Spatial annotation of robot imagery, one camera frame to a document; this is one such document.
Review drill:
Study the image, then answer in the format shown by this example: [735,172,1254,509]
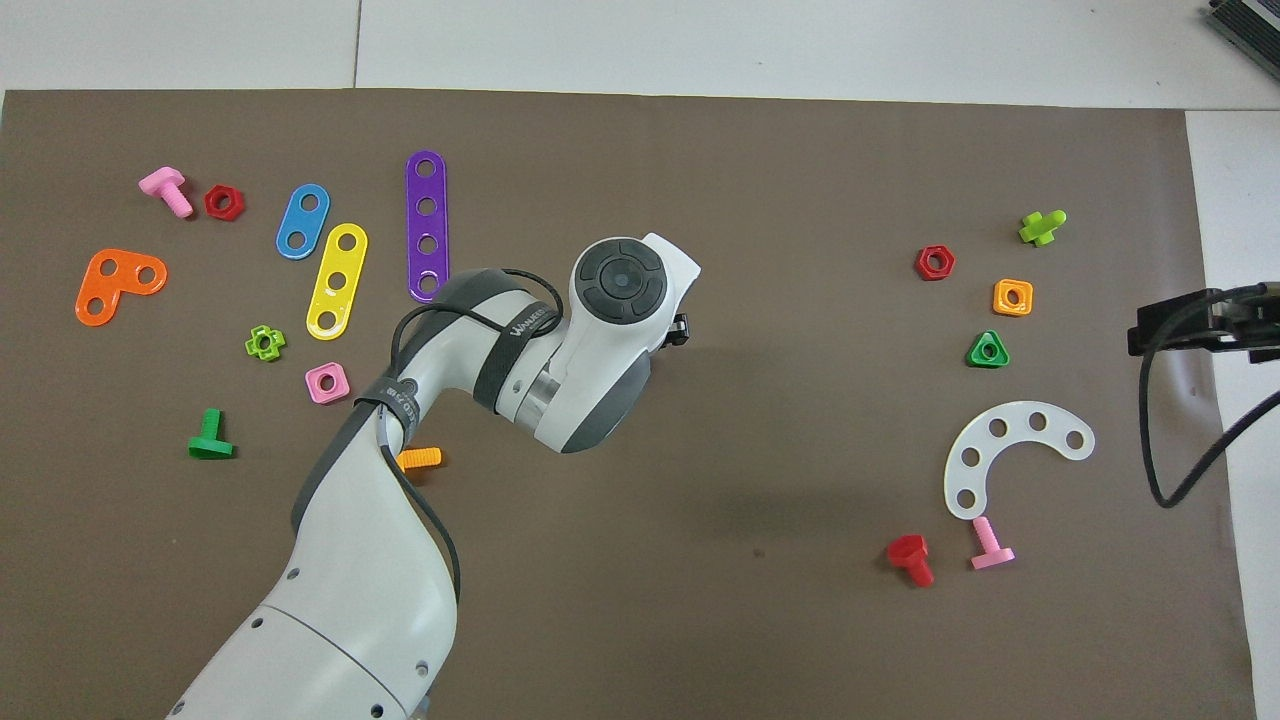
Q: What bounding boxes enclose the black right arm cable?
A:
[1140,283,1280,508]

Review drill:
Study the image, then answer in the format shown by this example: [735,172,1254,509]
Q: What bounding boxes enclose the purple four-hole plastic plate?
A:
[405,150,451,304]

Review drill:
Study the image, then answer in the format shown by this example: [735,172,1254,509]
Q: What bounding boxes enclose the pink square plastic nut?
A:
[304,362,352,405]

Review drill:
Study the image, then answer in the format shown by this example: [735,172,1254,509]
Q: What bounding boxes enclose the lime green cross bolt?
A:
[1018,209,1068,248]

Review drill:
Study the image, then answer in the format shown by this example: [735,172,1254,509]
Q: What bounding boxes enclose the white curved five-hole plate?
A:
[943,401,1096,521]

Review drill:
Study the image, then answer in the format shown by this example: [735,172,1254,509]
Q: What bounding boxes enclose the yellow three-hole plastic plate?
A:
[305,222,369,342]

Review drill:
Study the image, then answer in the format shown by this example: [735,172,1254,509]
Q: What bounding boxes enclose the red plastic bolt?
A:
[886,534,936,588]

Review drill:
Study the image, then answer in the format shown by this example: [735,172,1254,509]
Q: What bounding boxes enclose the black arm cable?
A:
[1140,283,1280,508]
[378,268,566,606]

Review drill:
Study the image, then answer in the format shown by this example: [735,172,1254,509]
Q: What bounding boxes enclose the black ribbed metal device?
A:
[1205,0,1280,56]

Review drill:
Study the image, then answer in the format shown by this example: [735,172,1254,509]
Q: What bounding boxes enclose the orange angled three-hole plate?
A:
[75,248,169,328]

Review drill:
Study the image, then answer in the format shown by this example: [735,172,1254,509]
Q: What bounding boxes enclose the blue two-hole plastic plate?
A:
[275,183,331,261]

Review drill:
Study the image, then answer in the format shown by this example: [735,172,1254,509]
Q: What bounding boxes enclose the green plastic bolt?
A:
[187,408,236,461]

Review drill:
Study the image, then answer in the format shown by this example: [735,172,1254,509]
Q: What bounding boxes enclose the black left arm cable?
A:
[378,268,566,606]

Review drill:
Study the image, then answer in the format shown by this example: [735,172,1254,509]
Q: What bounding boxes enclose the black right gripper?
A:
[1127,283,1280,363]

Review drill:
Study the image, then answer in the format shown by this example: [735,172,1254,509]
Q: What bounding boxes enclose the brown table mat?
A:
[0,88,1259,720]

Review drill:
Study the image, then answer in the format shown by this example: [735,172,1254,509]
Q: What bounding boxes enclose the pink plastic bolt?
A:
[138,166,195,219]
[970,516,1016,571]

